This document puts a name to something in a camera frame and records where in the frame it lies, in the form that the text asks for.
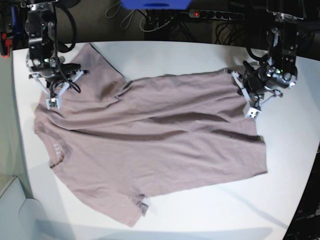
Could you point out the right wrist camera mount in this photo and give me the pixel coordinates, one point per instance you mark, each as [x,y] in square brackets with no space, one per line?
[55,89]

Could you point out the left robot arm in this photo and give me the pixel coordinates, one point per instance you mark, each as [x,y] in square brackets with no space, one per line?
[277,68]

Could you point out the black power strip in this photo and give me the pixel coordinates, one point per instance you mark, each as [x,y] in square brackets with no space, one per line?
[215,15]

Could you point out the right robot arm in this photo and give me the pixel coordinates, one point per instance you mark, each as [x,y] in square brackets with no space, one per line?
[43,44]

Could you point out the red black clamp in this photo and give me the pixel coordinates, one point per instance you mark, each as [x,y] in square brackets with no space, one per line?
[6,41]

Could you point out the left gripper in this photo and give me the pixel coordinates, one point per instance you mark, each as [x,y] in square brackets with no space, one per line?
[255,80]

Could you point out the pink t-shirt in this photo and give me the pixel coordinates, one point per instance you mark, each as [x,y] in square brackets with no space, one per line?
[118,142]

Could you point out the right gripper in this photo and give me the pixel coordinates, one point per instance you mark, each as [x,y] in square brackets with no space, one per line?
[64,73]

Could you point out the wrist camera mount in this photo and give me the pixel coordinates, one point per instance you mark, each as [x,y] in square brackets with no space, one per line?
[55,89]
[254,101]

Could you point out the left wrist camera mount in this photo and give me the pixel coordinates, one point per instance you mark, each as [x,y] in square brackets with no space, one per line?
[254,101]

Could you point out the blue box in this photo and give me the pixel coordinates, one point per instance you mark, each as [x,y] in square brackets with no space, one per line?
[155,4]

